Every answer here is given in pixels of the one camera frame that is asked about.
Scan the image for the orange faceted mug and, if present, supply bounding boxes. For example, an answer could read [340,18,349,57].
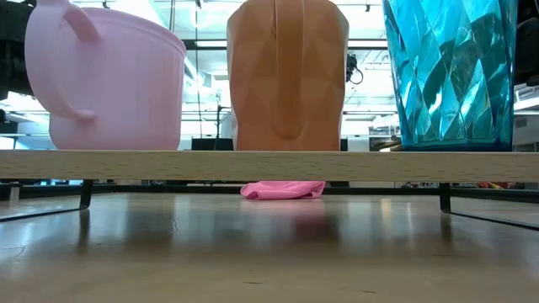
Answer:
[226,0,350,152]

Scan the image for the small pink plastic mug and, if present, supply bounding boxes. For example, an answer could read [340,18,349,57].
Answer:
[24,0,187,152]

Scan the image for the teal faceted plastic tumbler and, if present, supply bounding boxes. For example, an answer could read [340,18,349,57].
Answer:
[382,0,519,152]

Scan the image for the clear acrylic tray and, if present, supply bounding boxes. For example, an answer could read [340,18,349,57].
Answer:
[0,149,539,231]

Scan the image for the pink cloth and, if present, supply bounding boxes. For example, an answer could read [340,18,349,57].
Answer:
[239,180,327,201]

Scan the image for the row of black panels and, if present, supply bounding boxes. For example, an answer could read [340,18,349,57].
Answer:
[191,137,349,152]

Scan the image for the black background station frame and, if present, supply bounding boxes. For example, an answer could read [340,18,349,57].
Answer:
[216,104,233,140]

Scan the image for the black ceiling camera with cable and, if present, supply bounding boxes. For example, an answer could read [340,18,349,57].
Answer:
[345,53,364,84]

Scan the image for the black metal rig frame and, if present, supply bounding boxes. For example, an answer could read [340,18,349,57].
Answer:
[183,39,388,50]

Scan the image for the white hanging ring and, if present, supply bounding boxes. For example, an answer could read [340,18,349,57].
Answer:
[189,4,213,29]

